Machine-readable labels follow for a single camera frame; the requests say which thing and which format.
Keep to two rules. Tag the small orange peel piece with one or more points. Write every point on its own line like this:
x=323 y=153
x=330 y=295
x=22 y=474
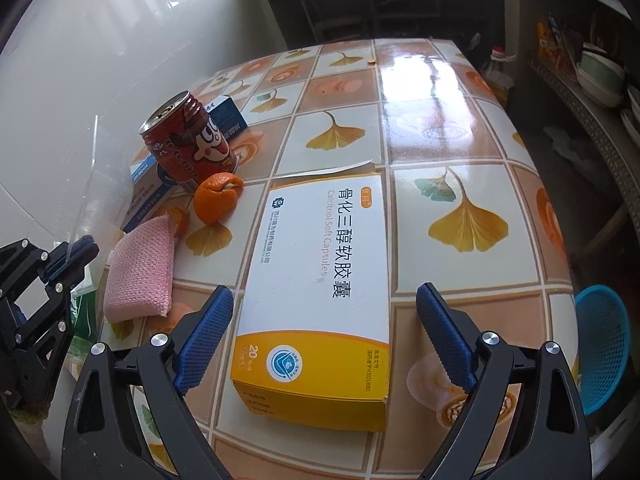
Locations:
x=179 y=218

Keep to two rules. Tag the green label plastic bottle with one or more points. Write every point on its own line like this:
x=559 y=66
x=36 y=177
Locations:
x=86 y=321

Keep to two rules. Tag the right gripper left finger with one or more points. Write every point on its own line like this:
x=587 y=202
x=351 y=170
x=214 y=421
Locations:
x=103 y=438

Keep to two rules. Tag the red drink can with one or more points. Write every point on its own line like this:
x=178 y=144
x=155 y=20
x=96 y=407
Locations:
x=186 y=143

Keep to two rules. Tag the patterned tablecloth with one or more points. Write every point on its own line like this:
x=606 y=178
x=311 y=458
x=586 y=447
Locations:
x=462 y=206

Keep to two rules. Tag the cooking oil bottle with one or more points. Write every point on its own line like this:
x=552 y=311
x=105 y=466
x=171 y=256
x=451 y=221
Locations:
x=496 y=74

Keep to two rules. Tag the yellow white medicine box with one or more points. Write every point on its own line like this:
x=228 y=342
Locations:
x=312 y=344

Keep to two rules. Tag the clear plastic tray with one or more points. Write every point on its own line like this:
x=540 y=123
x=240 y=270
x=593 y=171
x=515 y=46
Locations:
x=106 y=195

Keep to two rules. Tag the pink scrub sponge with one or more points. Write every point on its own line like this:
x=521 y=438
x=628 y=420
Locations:
x=139 y=282

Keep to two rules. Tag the blue mesh trash basket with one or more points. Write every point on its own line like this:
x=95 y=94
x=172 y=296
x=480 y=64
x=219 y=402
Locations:
x=603 y=344

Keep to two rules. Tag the blue toothpaste box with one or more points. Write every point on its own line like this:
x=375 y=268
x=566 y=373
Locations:
x=152 y=185

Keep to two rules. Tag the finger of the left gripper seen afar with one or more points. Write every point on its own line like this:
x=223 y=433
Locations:
x=67 y=262

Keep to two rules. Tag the orange tangerine peel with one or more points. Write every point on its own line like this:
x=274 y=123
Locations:
x=217 y=197

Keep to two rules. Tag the stacked bowls on shelf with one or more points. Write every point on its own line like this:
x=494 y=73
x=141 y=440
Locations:
x=600 y=76

